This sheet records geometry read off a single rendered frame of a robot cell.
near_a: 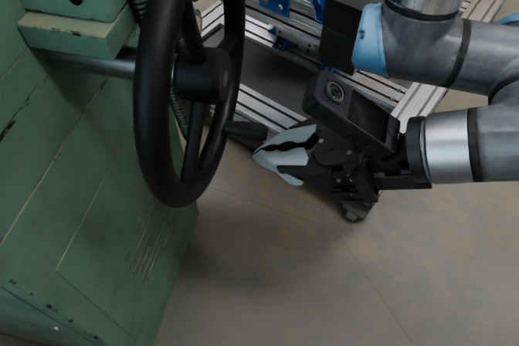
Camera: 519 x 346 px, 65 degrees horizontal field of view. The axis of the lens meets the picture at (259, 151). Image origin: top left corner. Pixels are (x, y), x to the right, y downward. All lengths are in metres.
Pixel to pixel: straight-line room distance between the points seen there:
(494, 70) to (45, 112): 0.48
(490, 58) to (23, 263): 0.56
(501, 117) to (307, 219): 0.90
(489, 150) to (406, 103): 0.89
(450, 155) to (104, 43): 0.35
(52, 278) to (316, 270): 0.76
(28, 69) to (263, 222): 0.89
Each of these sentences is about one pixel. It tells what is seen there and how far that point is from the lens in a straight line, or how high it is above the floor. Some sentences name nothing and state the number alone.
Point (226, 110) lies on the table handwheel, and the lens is 0.56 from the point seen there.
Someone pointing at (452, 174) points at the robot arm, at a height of 0.79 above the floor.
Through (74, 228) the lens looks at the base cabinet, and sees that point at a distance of 0.63.
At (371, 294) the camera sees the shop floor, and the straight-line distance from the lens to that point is 1.20.
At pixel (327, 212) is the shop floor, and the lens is 1.28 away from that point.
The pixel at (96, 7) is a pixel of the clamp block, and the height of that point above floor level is 0.89.
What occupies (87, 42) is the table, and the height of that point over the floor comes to 0.86.
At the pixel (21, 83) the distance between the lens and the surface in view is 0.49.
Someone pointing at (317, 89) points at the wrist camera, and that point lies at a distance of 0.41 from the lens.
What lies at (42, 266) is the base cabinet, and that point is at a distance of 0.59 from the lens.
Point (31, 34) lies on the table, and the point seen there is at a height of 0.86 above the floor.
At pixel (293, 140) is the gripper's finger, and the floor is 0.72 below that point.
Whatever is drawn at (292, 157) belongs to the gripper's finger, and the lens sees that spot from 0.48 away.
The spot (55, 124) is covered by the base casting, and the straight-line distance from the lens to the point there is 0.54.
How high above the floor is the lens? 1.12
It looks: 54 degrees down
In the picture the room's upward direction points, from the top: straight up
